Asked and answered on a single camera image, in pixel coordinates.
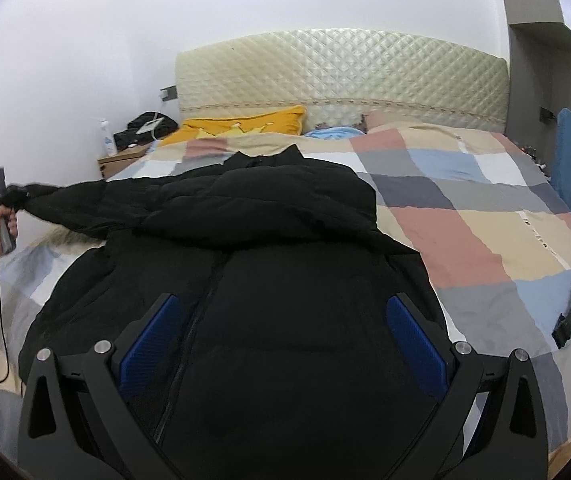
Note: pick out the checked patchwork blanket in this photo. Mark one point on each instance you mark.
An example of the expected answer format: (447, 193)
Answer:
(470, 240)

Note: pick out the wooden nightstand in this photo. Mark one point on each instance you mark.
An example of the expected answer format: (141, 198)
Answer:
(123, 156)

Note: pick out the black puffer jacket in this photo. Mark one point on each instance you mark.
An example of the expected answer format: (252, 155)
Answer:
(265, 240)

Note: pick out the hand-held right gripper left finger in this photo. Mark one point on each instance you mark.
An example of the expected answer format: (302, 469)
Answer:
(151, 349)

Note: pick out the light blue pillow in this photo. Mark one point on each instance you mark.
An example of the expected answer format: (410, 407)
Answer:
(333, 133)

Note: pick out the pink pillow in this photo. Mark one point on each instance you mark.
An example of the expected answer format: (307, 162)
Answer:
(390, 119)

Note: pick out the dark wall socket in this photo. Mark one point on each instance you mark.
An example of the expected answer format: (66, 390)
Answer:
(548, 114)
(169, 93)

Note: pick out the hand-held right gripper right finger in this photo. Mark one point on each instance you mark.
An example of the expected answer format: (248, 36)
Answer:
(416, 346)

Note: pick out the white plastic bottle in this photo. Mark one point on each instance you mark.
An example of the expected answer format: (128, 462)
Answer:
(109, 139)

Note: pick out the yellow pillow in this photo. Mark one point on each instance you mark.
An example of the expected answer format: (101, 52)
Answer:
(238, 127)

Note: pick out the grey wall cabinet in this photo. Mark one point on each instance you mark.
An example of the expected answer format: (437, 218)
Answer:
(540, 5)

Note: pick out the cream quilted headboard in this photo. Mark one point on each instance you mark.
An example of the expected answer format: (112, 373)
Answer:
(340, 77)

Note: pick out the black bag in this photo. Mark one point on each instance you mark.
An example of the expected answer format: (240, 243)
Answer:
(140, 130)

